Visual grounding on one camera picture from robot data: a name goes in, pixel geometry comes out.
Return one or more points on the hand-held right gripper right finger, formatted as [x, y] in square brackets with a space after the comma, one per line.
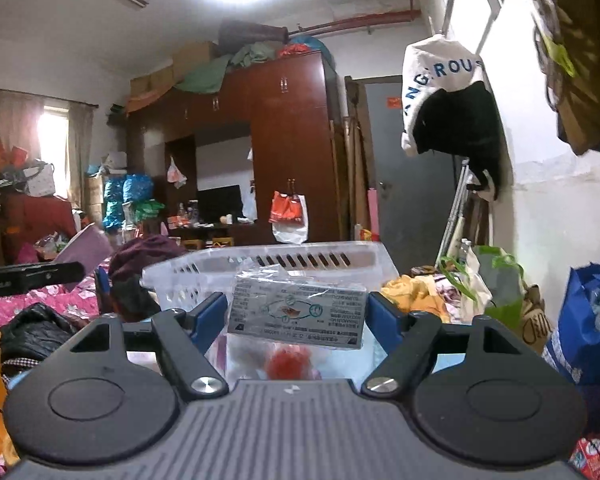
[380, 312]

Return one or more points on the white gift bag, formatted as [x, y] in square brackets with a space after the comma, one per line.
[39, 180]

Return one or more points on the orange and white plastic bag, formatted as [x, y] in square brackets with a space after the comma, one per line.
[289, 217]

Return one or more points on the white printed cloth bag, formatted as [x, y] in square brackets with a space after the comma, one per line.
[430, 72]

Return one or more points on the pink printed blanket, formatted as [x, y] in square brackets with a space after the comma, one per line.
[55, 300]

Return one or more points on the small pink plastic bag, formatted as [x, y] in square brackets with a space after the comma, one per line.
[176, 174]

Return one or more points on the red cloth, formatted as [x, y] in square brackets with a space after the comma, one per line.
[35, 220]

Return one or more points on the grey door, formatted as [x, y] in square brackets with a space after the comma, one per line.
[410, 200]

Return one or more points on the blue plastic bags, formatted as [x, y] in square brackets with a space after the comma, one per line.
[125, 195]

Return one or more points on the maroon cloth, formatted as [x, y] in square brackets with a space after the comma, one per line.
[145, 255]

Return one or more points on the yellow cloth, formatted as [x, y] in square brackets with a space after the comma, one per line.
[415, 295]

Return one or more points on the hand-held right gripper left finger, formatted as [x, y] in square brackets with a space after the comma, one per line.
[211, 312]

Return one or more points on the cardboard boxes on wardrobe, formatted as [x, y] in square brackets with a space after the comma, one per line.
[192, 57]

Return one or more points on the blue shopping bag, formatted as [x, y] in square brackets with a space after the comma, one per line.
[587, 330]

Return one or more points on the green cloth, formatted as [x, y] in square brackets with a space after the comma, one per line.
[205, 77]

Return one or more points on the black monitor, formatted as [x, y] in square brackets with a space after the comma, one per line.
[219, 202]

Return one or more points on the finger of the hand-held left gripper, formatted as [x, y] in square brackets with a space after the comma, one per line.
[60, 272]

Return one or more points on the black cloth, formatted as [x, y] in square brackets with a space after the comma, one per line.
[35, 330]

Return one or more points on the wooden boards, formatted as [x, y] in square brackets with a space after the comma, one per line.
[357, 170]

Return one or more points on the clear packet with grey label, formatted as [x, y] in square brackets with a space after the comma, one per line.
[297, 312]

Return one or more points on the green shopping bag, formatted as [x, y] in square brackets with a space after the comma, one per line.
[502, 285]

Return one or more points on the tan paper bag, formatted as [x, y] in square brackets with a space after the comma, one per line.
[536, 322]

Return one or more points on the dark rolled mat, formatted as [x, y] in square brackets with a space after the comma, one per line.
[250, 32]

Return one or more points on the window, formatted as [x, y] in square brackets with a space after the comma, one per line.
[54, 150]

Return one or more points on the beige curtain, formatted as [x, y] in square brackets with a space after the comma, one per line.
[10, 120]

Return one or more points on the white plastic basket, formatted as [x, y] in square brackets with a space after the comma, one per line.
[300, 260]

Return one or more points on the brown wooden wardrobe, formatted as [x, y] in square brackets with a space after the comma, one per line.
[290, 135]

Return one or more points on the red printed box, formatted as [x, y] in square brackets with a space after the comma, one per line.
[592, 457]

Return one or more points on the dark hanging bag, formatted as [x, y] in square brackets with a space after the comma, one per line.
[580, 50]

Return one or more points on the metal crutches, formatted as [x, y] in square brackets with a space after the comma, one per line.
[455, 210]

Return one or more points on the black hanging garment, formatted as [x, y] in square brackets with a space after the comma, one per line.
[465, 130]

